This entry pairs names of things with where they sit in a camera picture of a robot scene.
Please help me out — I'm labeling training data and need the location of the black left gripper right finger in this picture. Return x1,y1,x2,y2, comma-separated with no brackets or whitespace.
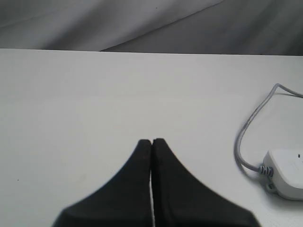
151,139,260,227

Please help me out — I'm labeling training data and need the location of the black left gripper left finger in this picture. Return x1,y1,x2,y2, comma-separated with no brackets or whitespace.
53,140,153,227

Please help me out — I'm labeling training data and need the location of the white five-socket power strip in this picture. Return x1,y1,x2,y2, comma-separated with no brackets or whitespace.
263,149,303,201

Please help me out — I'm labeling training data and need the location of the grey backdrop cloth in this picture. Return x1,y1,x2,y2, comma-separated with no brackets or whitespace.
0,0,303,55

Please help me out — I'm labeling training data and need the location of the grey power cord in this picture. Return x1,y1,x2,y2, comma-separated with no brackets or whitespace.
234,83,303,176

